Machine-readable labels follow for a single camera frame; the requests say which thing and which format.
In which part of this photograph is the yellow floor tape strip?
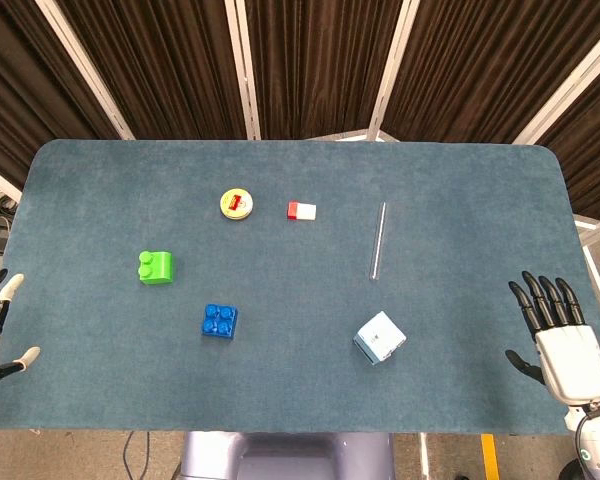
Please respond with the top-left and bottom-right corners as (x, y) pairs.
(480, 433), (498, 480)

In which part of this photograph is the clear glass tube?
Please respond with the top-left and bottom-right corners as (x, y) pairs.
(368, 201), (387, 280)

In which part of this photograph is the red and white small box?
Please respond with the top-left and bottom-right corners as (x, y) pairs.
(286, 200), (318, 222)

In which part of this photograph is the dark brown pleated curtain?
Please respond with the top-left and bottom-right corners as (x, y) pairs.
(529, 54), (600, 222)
(59, 0), (249, 141)
(380, 0), (600, 144)
(0, 0), (122, 187)
(244, 0), (405, 141)

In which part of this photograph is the black floor cable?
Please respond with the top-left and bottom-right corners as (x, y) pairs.
(122, 431), (152, 480)

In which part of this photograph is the light blue cube box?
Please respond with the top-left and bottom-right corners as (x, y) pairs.
(352, 310), (408, 367)

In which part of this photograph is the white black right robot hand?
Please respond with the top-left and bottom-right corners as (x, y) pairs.
(504, 270), (600, 406)

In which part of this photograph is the yellow round tin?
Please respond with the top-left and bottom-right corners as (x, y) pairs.
(219, 188), (255, 220)

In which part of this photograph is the blue felt table cover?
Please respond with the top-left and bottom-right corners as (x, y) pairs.
(0, 138), (597, 435)

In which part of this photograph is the lavender robot torso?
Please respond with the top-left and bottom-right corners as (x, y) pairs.
(178, 430), (396, 480)

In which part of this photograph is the blue toy brick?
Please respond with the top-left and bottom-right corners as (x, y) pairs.
(200, 303), (240, 342)

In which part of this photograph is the green toy brick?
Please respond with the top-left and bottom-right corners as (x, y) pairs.
(133, 250), (176, 287)

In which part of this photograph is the white partition frame post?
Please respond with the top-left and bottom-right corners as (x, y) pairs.
(34, 0), (135, 141)
(223, 0), (262, 141)
(367, 0), (421, 142)
(512, 22), (600, 146)

